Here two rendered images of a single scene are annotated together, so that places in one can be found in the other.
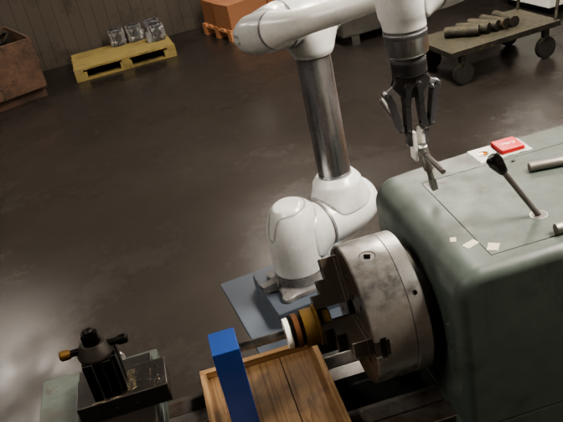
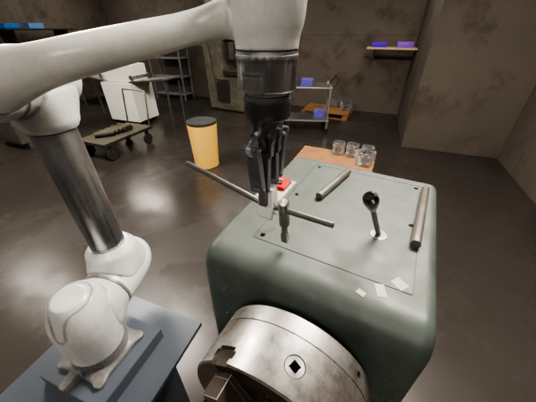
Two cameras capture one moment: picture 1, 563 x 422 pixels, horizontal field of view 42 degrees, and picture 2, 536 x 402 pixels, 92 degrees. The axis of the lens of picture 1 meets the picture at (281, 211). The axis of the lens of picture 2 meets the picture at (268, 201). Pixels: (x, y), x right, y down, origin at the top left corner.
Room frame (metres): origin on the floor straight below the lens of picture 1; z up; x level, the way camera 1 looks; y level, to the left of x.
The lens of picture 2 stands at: (1.19, 0.03, 1.67)
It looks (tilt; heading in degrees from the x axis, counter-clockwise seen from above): 34 degrees down; 306
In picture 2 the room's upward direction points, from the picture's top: straight up
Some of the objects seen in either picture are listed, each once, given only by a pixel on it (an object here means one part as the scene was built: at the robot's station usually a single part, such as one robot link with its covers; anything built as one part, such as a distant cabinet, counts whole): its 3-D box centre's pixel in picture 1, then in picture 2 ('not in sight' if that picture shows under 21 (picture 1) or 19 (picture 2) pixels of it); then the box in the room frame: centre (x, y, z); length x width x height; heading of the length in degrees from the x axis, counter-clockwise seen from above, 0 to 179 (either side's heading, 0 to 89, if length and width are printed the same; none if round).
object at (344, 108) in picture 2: not in sight; (327, 107); (3.65, -5.78, 0.15); 1.07 x 0.76 x 0.30; 15
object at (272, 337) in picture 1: (262, 341); not in sight; (1.26, 0.10, 1.08); 0.13 x 0.07 x 0.07; 97
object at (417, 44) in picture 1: (405, 42); (266, 72); (1.44, -0.32, 1.61); 0.09 x 0.09 x 0.06
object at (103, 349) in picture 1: (93, 347); not in sight; (1.30, 0.46, 1.13); 0.08 x 0.08 x 0.03
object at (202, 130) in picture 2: not in sight; (204, 143); (3.94, -2.29, 0.32); 0.40 x 0.40 x 0.64
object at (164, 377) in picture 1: (124, 390); not in sight; (1.30, 0.44, 1.00); 0.20 x 0.10 x 0.05; 97
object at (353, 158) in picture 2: not in sight; (333, 158); (2.39, -3.24, 0.16); 1.09 x 0.76 x 0.32; 14
